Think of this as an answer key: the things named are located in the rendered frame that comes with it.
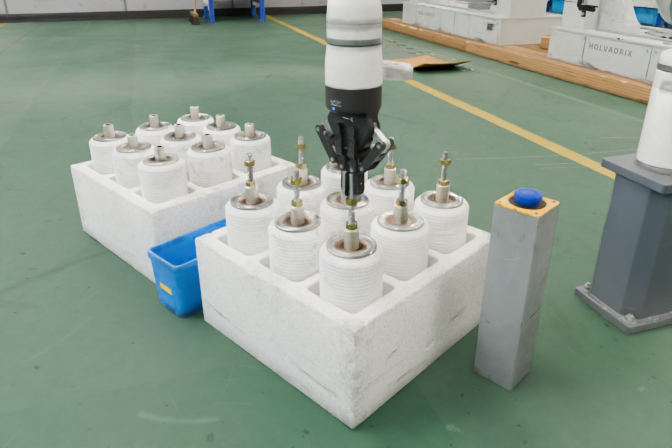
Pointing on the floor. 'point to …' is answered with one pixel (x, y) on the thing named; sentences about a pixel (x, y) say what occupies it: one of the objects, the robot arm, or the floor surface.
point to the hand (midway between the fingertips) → (352, 183)
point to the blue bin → (180, 271)
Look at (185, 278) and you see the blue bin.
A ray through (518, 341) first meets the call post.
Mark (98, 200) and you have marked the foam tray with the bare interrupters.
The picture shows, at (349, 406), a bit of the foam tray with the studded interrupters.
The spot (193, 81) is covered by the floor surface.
